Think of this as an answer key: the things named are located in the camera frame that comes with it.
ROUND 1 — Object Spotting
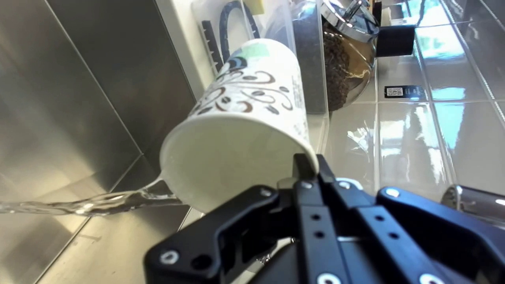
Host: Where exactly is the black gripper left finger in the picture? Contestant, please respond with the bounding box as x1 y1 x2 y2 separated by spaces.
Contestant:
143 153 344 284

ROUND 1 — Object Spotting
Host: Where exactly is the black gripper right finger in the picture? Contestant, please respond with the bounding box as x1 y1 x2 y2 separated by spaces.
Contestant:
314 154 505 284

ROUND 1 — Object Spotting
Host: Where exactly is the small curved chrome faucet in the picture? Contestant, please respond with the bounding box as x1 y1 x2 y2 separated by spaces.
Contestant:
320 0 380 112

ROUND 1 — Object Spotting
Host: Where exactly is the clear plastic storage container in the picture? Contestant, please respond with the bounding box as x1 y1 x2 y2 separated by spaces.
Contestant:
191 0 329 115

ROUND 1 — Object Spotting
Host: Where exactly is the yellow sponge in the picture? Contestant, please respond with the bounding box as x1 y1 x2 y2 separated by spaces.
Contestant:
246 0 271 14

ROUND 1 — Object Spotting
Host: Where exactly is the clear water stream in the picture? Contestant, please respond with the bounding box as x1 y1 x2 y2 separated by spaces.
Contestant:
0 178 183 218

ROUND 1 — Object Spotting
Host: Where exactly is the stainless steel sink basin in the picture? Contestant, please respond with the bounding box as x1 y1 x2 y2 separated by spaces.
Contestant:
0 0 211 284

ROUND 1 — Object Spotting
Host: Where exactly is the patterned white paper cup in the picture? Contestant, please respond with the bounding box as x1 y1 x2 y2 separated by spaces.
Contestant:
157 38 320 214

